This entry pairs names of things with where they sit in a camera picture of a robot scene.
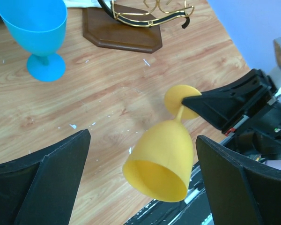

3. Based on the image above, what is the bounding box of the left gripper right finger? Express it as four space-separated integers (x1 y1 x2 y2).
196 135 281 225

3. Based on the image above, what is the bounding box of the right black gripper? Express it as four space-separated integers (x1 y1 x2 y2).
182 69 281 160

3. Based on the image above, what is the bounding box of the blue plastic goblet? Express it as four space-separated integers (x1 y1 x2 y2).
0 0 67 82

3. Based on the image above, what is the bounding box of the gold and black wine glass rack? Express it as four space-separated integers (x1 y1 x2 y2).
82 0 195 53

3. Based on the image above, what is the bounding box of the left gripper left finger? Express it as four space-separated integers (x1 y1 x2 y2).
0 129 91 225

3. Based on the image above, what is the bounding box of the folded cream cloth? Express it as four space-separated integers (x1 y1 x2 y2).
63 0 101 8

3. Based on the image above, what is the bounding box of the yellow plastic goblet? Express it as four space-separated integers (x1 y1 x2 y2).
122 85 201 203

